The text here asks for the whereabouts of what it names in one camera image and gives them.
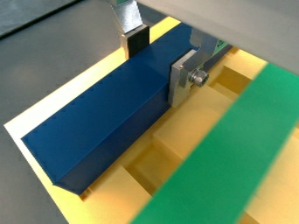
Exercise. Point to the blue rectangular block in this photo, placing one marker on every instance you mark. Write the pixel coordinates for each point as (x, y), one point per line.
(82, 138)

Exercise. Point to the green rectangular block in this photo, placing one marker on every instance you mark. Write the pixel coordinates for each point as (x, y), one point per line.
(209, 189)

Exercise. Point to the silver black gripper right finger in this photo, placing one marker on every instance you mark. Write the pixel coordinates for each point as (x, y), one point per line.
(186, 70)

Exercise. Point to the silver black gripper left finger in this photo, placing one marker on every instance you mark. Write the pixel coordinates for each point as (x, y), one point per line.
(133, 32)

